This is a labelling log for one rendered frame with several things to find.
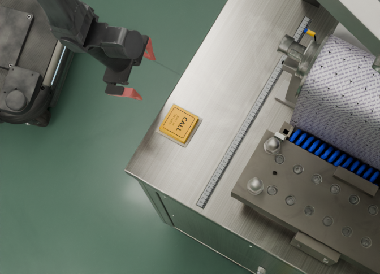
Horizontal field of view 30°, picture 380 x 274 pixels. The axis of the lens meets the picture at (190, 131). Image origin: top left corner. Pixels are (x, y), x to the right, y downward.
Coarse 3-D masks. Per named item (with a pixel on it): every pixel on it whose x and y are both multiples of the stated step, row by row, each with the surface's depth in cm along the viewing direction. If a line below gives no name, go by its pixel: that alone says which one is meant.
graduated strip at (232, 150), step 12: (300, 24) 175; (300, 36) 174; (276, 72) 172; (264, 96) 171; (252, 108) 170; (252, 120) 169; (240, 132) 169; (240, 144) 168; (228, 156) 167; (216, 180) 166; (204, 192) 165; (204, 204) 165
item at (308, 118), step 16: (304, 112) 144; (320, 112) 139; (304, 128) 153; (320, 128) 148; (336, 128) 142; (352, 128) 137; (336, 144) 151; (352, 144) 146; (368, 144) 141; (368, 160) 150
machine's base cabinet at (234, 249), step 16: (160, 208) 206; (176, 208) 185; (176, 224) 227; (192, 224) 200; (208, 224) 178; (208, 240) 219; (224, 240) 192; (240, 240) 172; (224, 256) 237; (240, 256) 211; (256, 256) 187; (272, 272) 202; (288, 272) 179
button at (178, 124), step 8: (168, 112) 168; (176, 112) 168; (184, 112) 168; (168, 120) 168; (176, 120) 168; (184, 120) 168; (192, 120) 167; (160, 128) 167; (168, 128) 167; (176, 128) 167; (184, 128) 167; (192, 128) 167; (176, 136) 167; (184, 136) 166
